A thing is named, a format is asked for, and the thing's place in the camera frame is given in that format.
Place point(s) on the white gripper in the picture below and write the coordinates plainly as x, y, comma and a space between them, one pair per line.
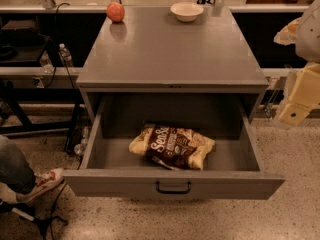
310, 37

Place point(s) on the brown chip bag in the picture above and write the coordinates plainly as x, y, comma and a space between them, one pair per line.
172, 147

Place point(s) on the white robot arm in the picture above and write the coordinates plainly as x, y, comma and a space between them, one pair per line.
307, 45

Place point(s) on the white ceramic bowl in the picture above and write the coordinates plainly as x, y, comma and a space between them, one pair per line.
186, 11

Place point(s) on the grey metal cabinet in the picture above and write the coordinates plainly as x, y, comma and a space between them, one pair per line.
153, 51

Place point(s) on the orange round fruit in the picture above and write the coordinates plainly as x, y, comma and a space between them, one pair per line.
115, 12

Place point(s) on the plastic bottle on floor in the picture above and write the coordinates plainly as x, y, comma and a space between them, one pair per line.
79, 149

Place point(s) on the clear plastic water bottle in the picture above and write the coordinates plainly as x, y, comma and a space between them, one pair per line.
65, 56

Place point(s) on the white and red sneaker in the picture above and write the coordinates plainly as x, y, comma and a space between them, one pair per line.
43, 183

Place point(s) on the blue jeans leg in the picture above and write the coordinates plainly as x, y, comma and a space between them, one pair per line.
15, 171

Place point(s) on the black tripod stand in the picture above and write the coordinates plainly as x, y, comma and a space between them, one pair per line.
22, 211

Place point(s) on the black drawer handle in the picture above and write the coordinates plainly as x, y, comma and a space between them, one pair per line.
173, 189

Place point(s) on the black table frame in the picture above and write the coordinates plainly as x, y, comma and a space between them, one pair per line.
28, 84

